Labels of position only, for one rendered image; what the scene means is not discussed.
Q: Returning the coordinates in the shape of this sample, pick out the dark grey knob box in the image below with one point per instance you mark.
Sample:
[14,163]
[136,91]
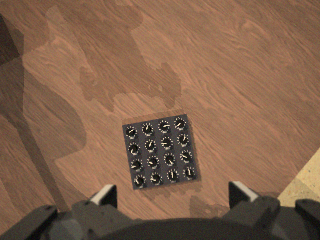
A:
[169,160]

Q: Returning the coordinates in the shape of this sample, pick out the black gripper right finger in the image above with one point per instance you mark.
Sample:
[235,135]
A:
[301,222]

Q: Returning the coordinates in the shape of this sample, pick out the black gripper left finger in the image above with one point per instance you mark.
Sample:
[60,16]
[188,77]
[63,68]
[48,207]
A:
[86,219]

